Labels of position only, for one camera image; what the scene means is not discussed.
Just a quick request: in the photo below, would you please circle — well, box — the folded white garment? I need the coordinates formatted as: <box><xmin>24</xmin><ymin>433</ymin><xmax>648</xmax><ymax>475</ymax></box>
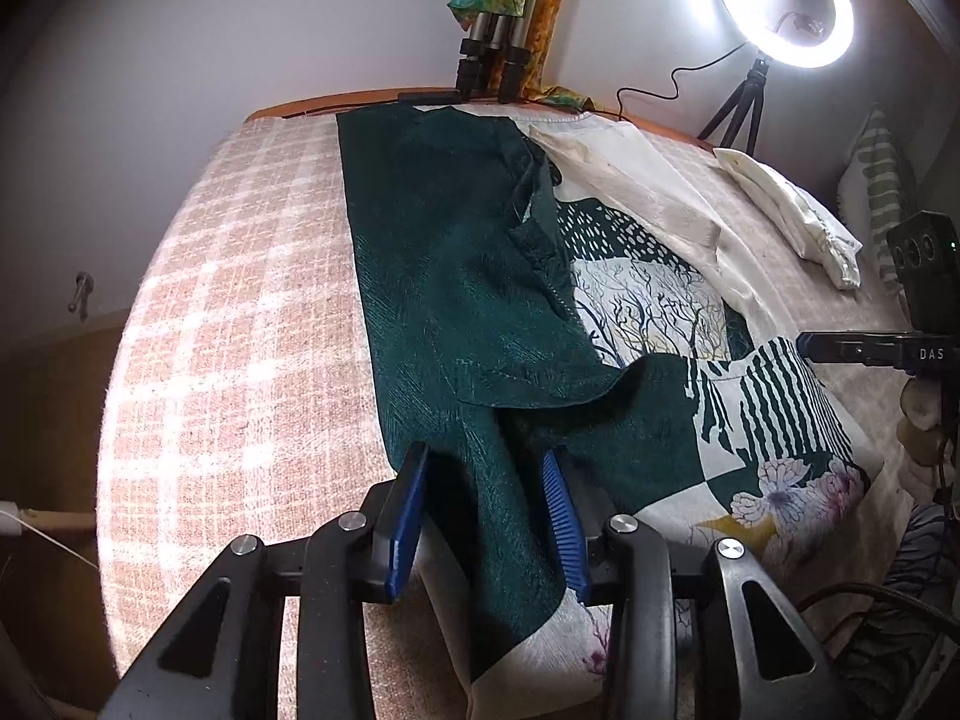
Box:
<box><xmin>712</xmin><ymin>146</ymin><xmax>863</xmax><ymax>290</ymax></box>

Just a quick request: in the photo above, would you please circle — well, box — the black ring light tripod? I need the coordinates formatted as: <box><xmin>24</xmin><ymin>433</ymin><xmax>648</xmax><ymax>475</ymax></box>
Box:
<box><xmin>697</xmin><ymin>56</ymin><xmax>773</xmax><ymax>155</ymax></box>

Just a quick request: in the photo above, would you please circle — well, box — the green striped white pillow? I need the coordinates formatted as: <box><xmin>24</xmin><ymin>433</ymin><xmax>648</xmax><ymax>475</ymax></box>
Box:
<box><xmin>836</xmin><ymin>106</ymin><xmax>920</xmax><ymax>293</ymax></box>

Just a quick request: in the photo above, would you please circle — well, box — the wooden bed frame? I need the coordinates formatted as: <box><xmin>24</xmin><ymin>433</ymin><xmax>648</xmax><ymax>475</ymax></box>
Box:
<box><xmin>247</xmin><ymin>86</ymin><xmax>721</xmax><ymax>155</ymax></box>

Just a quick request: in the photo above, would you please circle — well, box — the beige checked blanket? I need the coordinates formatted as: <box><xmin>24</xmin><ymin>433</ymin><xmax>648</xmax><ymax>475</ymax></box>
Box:
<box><xmin>96</xmin><ymin>116</ymin><xmax>931</xmax><ymax>720</ymax></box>

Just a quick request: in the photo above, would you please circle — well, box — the black braided cable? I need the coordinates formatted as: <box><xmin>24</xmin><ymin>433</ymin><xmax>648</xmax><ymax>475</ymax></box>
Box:
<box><xmin>795</xmin><ymin>577</ymin><xmax>960</xmax><ymax>620</ymax></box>

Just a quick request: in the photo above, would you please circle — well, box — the black gooseneck phone holder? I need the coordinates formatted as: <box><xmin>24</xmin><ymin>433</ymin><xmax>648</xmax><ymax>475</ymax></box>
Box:
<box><xmin>776</xmin><ymin>9</ymin><xmax>826</xmax><ymax>38</ymax></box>

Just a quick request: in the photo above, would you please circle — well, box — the green and white printed t-shirt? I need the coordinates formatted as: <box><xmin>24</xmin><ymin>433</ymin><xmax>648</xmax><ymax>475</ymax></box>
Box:
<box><xmin>336</xmin><ymin>103</ymin><xmax>875</xmax><ymax>702</ymax></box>

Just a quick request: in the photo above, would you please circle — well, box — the zebra print clothing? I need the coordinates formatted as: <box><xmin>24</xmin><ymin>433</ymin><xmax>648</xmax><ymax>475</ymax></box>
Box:
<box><xmin>825</xmin><ymin>502</ymin><xmax>960</xmax><ymax>720</ymax></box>

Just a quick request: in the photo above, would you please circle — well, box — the black ring light cable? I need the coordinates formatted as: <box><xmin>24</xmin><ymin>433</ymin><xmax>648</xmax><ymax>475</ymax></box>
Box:
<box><xmin>525</xmin><ymin>64</ymin><xmax>743</xmax><ymax>125</ymax></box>

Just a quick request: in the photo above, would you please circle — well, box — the orange cloth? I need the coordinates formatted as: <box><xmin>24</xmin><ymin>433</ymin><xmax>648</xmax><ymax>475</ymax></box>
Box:
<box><xmin>521</xmin><ymin>0</ymin><xmax>601</xmax><ymax>110</ymax></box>

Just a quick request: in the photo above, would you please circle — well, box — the person's right hand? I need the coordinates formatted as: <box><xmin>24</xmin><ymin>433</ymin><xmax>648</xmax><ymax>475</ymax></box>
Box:
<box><xmin>896</xmin><ymin>375</ymin><xmax>960</xmax><ymax>496</ymax></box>

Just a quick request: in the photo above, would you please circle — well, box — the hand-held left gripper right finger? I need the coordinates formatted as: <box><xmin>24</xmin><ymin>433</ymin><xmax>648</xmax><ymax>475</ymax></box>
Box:
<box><xmin>541</xmin><ymin>444</ymin><xmax>856</xmax><ymax>720</ymax></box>

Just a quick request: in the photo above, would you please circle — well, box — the silver folded tripod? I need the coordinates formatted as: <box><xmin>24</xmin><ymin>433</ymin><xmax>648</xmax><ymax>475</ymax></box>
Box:
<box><xmin>397</xmin><ymin>0</ymin><xmax>533</xmax><ymax>104</ymax></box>

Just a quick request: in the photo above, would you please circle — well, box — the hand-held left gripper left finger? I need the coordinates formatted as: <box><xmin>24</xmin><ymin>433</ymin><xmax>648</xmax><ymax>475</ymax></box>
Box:
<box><xmin>97</xmin><ymin>441</ymin><xmax>432</xmax><ymax>720</ymax></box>

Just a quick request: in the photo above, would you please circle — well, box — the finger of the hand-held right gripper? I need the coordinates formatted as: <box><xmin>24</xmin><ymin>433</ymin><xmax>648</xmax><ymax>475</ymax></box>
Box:
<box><xmin>796</xmin><ymin>330</ymin><xmax>912</xmax><ymax>376</ymax></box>

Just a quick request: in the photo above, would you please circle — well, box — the metal wall hook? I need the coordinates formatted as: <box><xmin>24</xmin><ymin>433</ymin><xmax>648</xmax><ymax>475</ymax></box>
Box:
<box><xmin>67</xmin><ymin>270</ymin><xmax>95</xmax><ymax>323</ymax></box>

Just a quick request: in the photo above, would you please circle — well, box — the white cable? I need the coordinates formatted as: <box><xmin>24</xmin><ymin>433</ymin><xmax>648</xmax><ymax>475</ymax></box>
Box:
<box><xmin>0</xmin><ymin>502</ymin><xmax>98</xmax><ymax>567</ymax></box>

